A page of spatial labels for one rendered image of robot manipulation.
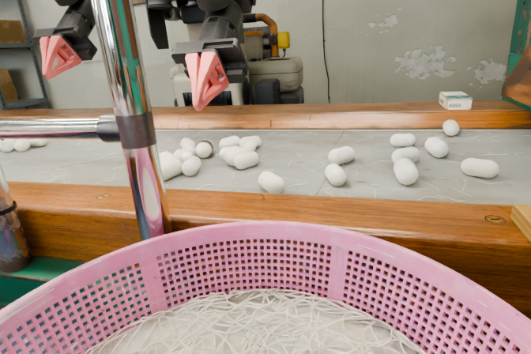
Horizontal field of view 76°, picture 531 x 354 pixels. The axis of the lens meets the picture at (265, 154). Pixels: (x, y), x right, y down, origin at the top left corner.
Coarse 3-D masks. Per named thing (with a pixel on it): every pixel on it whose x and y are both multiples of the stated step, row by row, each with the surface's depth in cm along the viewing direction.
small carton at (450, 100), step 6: (444, 96) 56; (450, 96) 55; (456, 96) 54; (462, 96) 54; (468, 96) 54; (444, 102) 56; (450, 102) 54; (456, 102) 54; (462, 102) 54; (468, 102) 53; (450, 108) 54; (456, 108) 54; (462, 108) 54; (468, 108) 54
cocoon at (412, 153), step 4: (404, 148) 40; (408, 148) 40; (412, 148) 40; (396, 152) 40; (400, 152) 39; (404, 152) 39; (408, 152) 39; (412, 152) 40; (416, 152) 40; (392, 156) 40; (396, 156) 39; (400, 156) 39; (404, 156) 39; (408, 156) 39; (412, 156) 39; (416, 156) 40; (392, 160) 40; (396, 160) 39; (412, 160) 40; (416, 160) 40
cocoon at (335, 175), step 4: (332, 164) 37; (336, 164) 37; (328, 168) 37; (332, 168) 36; (336, 168) 36; (340, 168) 36; (328, 172) 36; (332, 172) 35; (336, 172) 35; (340, 172) 35; (344, 172) 35; (328, 176) 36; (332, 176) 35; (336, 176) 35; (340, 176) 35; (344, 176) 35; (332, 180) 35; (336, 180) 35; (340, 180) 35; (344, 180) 35; (332, 184) 36; (336, 184) 35; (340, 184) 35
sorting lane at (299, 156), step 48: (48, 144) 61; (96, 144) 59; (288, 144) 51; (336, 144) 50; (384, 144) 48; (480, 144) 46; (528, 144) 44; (288, 192) 35; (336, 192) 35; (384, 192) 34; (432, 192) 33; (480, 192) 32; (528, 192) 32
